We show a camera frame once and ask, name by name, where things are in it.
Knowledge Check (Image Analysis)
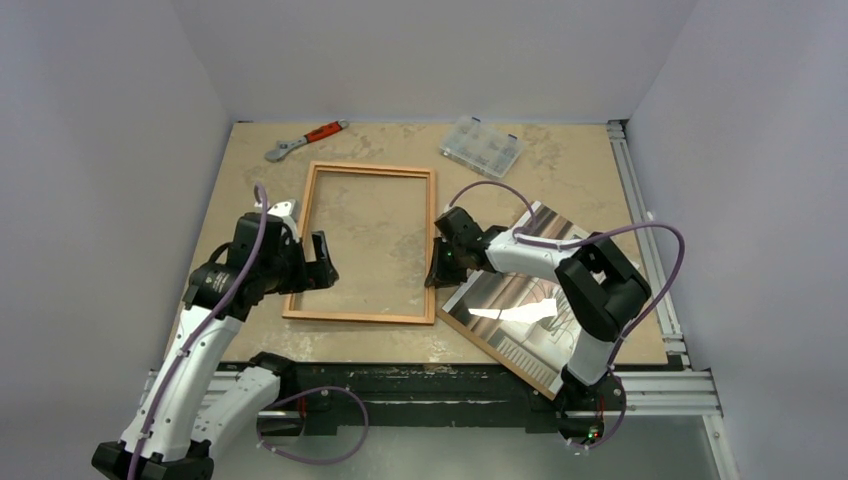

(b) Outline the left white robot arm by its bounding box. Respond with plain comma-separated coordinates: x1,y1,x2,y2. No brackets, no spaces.
91,212,339,479

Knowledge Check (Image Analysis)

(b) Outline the photo print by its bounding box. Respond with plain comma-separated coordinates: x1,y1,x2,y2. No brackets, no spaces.
437,200,641,401

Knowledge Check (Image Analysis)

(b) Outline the red handled adjustable wrench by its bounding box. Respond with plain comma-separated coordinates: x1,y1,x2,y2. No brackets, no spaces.
264,119,350,163

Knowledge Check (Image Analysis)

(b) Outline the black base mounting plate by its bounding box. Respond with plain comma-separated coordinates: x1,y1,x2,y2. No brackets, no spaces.
254,360,627,442

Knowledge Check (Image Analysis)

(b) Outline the clear plastic organizer box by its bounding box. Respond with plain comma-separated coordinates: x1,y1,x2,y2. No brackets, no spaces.
439,116,526,180

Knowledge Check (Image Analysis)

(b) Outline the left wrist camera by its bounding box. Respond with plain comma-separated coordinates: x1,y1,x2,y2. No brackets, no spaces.
267,199,299,237

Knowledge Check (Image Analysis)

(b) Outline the orange wooden picture frame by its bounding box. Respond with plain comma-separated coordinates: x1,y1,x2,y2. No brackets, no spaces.
283,161,437,325

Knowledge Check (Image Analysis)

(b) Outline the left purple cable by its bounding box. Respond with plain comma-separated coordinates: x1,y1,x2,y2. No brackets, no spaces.
125,182,370,480

